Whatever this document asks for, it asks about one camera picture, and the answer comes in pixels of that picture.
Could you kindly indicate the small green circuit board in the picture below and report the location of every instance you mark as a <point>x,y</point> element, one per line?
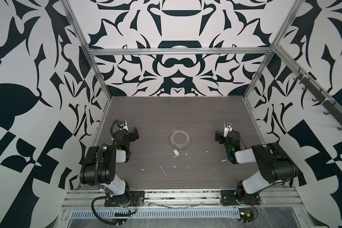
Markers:
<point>246,215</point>

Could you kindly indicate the black wall hook rail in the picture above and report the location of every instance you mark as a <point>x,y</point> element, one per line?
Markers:
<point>321,96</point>

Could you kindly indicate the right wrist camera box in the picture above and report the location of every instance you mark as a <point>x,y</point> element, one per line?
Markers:
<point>227,128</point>

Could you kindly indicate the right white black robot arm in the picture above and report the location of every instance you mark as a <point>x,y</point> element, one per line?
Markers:
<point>274,166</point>

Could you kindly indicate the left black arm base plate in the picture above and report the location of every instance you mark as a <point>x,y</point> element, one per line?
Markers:
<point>125,198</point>

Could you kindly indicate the white slotted cable duct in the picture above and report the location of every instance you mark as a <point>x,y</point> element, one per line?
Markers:
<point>146,213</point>

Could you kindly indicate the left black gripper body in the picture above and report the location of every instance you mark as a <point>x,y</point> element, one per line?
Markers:
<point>132,135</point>

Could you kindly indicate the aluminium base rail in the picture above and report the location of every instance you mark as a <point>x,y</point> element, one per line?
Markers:
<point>185,198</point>

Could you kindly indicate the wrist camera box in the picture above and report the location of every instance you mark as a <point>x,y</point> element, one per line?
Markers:
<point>227,128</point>
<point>122,124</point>

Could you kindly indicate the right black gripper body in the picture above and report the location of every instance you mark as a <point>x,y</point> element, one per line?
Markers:
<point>221,137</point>

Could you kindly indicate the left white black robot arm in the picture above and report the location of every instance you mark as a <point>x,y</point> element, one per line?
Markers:
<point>99,166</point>

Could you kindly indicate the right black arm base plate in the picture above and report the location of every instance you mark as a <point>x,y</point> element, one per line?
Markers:
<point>238,197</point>

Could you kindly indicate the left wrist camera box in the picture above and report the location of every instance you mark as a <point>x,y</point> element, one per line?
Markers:
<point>122,124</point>

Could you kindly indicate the mint green key tag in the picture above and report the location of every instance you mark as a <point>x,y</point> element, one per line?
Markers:
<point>176,152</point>

